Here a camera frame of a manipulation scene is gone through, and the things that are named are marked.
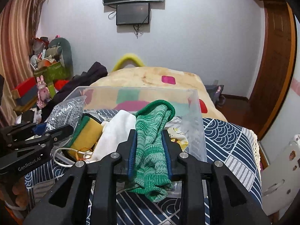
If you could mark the grey gloves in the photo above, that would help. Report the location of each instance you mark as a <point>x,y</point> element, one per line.
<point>68,112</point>

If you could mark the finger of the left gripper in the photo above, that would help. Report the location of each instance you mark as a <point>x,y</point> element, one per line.
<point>52,136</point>
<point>21,132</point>

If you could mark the dark clothing pile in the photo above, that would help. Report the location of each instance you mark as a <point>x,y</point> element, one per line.
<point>96,72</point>

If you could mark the grey green plush toy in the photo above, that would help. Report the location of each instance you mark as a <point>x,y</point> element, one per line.
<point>64,51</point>

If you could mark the yellow floral fabric scrunchie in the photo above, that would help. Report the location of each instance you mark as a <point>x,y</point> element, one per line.
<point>177,136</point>

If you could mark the small black wall monitor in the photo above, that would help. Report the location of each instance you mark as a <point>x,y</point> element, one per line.
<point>132,14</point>

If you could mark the yellow curved plush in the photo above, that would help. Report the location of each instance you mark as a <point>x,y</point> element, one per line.
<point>128,58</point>

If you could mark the clear plastic storage bin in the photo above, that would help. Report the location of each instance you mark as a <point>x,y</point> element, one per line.
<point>190,124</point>

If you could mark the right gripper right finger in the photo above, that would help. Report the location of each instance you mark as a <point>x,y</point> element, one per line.
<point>228,200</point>

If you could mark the striped brown curtain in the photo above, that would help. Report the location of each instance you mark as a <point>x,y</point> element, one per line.
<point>19,25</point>

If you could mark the white suitcase with stickers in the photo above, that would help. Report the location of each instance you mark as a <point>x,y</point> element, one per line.
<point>280,180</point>

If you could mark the green cardboard box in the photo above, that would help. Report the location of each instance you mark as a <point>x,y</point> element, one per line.
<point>54,72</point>

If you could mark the white drawstring pouch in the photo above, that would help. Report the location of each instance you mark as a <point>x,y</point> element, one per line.
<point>115,131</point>

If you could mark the beige patchwork blanket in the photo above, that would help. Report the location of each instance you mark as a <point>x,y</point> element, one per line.
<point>159,84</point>

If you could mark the yellow green sponge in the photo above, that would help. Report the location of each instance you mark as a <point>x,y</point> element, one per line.
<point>85,133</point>

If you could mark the brown wooden door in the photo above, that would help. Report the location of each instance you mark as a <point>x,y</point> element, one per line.
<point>276,66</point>

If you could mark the green knit glove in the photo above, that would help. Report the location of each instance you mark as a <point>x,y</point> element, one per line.
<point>148,168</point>

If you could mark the red flat box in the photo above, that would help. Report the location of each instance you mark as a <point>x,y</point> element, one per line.
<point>21,89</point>

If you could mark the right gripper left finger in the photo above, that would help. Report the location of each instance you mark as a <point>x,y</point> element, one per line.
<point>86,194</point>

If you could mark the blue white patterned tablecloth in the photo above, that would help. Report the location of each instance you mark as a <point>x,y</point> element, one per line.
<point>232,144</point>

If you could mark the pink bunny plush toy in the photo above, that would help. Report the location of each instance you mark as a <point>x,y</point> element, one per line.
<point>43,92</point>

